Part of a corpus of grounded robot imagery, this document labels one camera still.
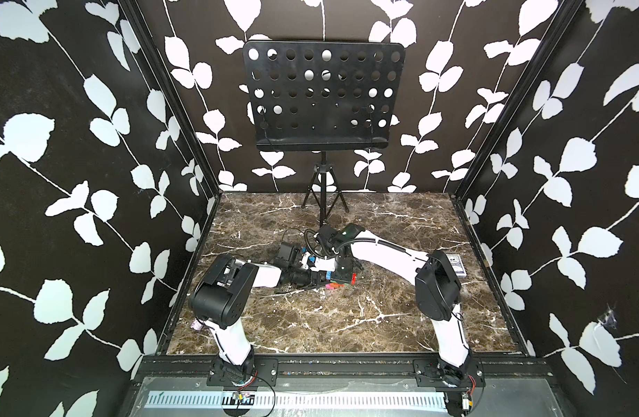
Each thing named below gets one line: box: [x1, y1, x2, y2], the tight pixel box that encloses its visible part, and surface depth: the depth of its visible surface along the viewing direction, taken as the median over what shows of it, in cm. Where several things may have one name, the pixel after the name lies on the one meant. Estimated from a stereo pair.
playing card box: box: [446, 253, 468, 278], surface depth 97 cm
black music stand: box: [243, 39, 406, 226], surface depth 65 cm
